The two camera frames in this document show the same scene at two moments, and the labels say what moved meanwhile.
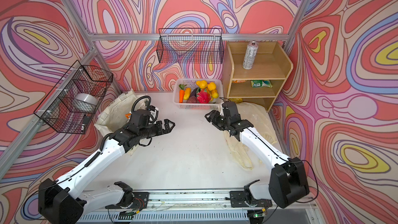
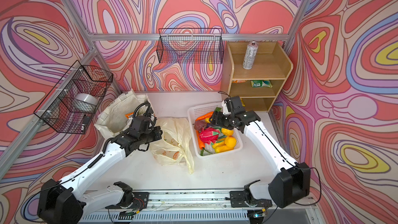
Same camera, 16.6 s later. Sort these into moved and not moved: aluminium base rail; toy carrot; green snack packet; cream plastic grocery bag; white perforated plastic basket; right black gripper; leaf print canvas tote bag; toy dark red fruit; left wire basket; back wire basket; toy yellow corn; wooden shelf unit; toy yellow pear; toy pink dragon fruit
Moved: white perforated plastic basket; toy pink dragon fruit; toy yellow pear; toy dark red fruit; toy yellow corn; cream plastic grocery bag; toy carrot
Not moved: green snack packet; leaf print canvas tote bag; aluminium base rail; right black gripper; back wire basket; wooden shelf unit; left wire basket
